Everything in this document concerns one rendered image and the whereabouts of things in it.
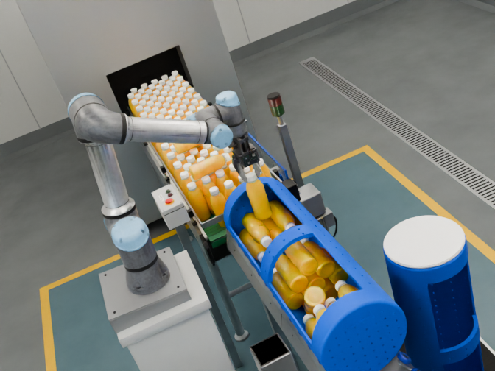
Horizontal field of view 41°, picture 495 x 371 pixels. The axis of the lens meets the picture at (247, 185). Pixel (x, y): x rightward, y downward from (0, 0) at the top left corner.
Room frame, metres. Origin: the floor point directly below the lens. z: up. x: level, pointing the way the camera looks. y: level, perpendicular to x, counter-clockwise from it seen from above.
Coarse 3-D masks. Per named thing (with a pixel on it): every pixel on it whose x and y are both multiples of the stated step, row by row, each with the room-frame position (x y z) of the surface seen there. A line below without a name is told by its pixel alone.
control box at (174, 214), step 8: (152, 192) 2.62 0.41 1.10; (160, 192) 2.60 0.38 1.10; (176, 192) 2.55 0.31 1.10; (160, 200) 2.53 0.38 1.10; (176, 200) 2.48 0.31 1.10; (160, 208) 2.47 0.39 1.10; (168, 208) 2.44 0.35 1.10; (176, 208) 2.44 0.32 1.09; (184, 208) 2.45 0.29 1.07; (168, 216) 2.43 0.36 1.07; (176, 216) 2.44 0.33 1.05; (184, 216) 2.45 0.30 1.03; (168, 224) 2.43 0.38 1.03; (176, 224) 2.44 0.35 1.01
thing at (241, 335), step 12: (156, 156) 3.36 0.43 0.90; (156, 168) 3.35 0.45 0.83; (168, 180) 3.05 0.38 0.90; (192, 228) 2.65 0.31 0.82; (192, 240) 3.77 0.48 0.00; (204, 240) 2.42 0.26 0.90; (216, 240) 2.42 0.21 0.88; (204, 252) 2.71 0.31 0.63; (216, 252) 2.58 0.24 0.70; (228, 252) 2.54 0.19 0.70; (216, 264) 2.72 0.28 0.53; (216, 276) 2.71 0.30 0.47; (240, 288) 2.74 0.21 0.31; (228, 300) 2.71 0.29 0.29; (228, 312) 2.71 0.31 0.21; (240, 324) 2.72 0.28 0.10; (240, 336) 2.72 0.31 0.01
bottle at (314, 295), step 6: (312, 288) 1.61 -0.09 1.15; (318, 288) 1.61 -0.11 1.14; (306, 294) 1.60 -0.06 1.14; (312, 294) 1.60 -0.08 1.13; (318, 294) 1.59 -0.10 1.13; (324, 294) 1.58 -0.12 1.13; (306, 300) 1.58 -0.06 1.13; (312, 300) 1.58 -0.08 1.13; (318, 300) 1.57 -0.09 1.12; (324, 300) 1.57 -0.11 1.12; (306, 306) 1.60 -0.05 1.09; (312, 306) 1.57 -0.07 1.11; (324, 306) 1.62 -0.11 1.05; (306, 312) 1.63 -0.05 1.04; (312, 312) 1.60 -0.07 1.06
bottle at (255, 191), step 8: (248, 184) 2.11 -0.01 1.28; (256, 184) 2.10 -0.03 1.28; (248, 192) 2.11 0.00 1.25; (256, 192) 2.09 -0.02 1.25; (264, 192) 2.11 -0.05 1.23; (256, 200) 2.09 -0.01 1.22; (264, 200) 2.10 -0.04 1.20; (256, 208) 2.10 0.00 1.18; (264, 208) 2.09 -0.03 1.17; (256, 216) 2.10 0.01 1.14; (264, 216) 2.09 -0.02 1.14
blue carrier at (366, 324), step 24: (240, 192) 2.17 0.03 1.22; (288, 192) 2.13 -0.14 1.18; (240, 216) 2.21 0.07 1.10; (312, 216) 1.95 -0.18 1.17; (240, 240) 2.03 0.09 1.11; (288, 240) 1.78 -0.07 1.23; (312, 240) 2.01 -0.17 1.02; (264, 264) 1.78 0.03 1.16; (360, 288) 1.66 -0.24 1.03; (288, 312) 1.58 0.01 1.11; (336, 312) 1.39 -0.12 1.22; (360, 312) 1.38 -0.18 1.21; (384, 312) 1.39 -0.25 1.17; (312, 336) 1.41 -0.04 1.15; (336, 336) 1.36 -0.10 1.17; (360, 336) 1.37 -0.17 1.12; (384, 336) 1.39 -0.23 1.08; (336, 360) 1.36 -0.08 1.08; (360, 360) 1.37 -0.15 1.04; (384, 360) 1.38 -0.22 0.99
